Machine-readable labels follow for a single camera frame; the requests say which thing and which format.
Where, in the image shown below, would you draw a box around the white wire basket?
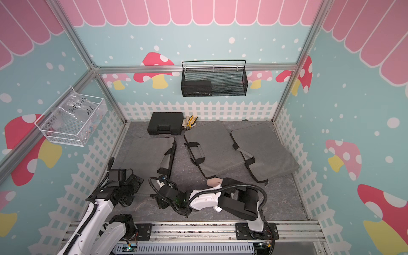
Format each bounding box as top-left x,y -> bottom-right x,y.
35,87 -> 108,147

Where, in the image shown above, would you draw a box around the clear plastic bag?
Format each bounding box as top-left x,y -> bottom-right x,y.
46,91 -> 107,141

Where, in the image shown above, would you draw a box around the yellow black pliers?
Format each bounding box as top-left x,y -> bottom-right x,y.
182,115 -> 198,130

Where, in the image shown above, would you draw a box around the upper pink mouse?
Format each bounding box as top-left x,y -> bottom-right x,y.
207,177 -> 223,187

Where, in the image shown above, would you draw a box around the black wire mesh basket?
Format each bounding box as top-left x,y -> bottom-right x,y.
181,59 -> 249,97

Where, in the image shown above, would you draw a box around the grey laptop bag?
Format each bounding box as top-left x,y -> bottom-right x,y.
183,121 -> 244,179
231,123 -> 300,183
120,137 -> 176,195

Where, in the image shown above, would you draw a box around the black box in basket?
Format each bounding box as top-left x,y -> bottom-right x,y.
181,80 -> 212,97

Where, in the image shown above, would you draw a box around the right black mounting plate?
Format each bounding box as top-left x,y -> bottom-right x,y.
235,223 -> 279,241

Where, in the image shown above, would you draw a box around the black mounting plate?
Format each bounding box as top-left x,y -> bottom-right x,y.
235,223 -> 279,241
126,224 -> 153,241

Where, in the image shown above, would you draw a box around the black plastic tool case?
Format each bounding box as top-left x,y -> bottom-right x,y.
147,112 -> 184,136

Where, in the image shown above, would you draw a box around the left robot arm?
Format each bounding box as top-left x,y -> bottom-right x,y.
58,169 -> 143,255

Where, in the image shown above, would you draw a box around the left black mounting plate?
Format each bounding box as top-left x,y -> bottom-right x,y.
126,224 -> 153,241

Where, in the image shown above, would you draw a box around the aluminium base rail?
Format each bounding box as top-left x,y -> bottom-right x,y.
60,220 -> 326,246

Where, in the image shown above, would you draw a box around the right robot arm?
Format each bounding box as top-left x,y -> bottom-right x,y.
148,177 -> 279,241

